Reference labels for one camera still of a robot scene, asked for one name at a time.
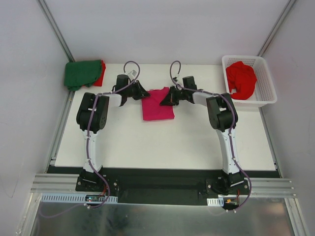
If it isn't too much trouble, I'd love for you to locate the pink t shirt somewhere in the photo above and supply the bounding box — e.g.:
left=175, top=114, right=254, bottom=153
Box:
left=142, top=87, right=175, bottom=121

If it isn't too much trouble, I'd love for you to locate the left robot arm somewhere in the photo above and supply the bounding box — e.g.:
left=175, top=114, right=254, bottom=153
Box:
left=75, top=70, right=150, bottom=192

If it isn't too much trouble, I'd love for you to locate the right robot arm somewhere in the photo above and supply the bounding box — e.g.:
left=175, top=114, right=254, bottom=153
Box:
left=160, top=76, right=244, bottom=195

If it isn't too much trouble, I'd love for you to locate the folded red t shirt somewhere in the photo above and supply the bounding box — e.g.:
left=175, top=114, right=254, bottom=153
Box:
left=85, top=60, right=106, bottom=87

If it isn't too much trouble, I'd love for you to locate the folded green t shirt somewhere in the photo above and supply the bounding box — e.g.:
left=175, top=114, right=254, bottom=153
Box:
left=64, top=59, right=102, bottom=91

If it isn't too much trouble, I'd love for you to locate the red t shirt in basket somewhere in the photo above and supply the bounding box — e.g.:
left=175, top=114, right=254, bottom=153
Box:
left=226, top=61, right=257, bottom=100

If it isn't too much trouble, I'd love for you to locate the white plastic laundry basket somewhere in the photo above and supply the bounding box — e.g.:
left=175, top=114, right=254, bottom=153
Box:
left=221, top=55, right=277, bottom=108

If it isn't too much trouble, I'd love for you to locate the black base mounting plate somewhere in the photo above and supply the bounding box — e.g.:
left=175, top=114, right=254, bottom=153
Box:
left=46, top=167, right=281, bottom=204

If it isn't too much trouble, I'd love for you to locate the left aluminium corner post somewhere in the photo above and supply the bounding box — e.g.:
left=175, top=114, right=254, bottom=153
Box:
left=36, top=0, right=75, bottom=62

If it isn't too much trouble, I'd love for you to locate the aluminium corner post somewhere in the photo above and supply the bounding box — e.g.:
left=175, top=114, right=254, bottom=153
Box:
left=257, top=0, right=298, bottom=57
left=36, top=0, right=75, bottom=62

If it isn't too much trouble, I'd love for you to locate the right white cable duct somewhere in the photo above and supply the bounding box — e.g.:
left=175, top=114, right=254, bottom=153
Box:
left=206, top=196, right=240, bottom=207

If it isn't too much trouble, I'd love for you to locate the white cable duct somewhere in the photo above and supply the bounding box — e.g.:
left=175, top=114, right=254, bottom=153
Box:
left=41, top=193, right=118, bottom=205
left=206, top=196, right=240, bottom=207

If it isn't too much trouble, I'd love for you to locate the right aluminium corner post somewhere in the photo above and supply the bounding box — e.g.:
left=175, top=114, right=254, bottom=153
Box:
left=257, top=0, right=298, bottom=57

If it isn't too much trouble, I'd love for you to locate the left white cable duct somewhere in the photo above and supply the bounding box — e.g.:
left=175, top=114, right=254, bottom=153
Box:
left=41, top=193, right=118, bottom=205

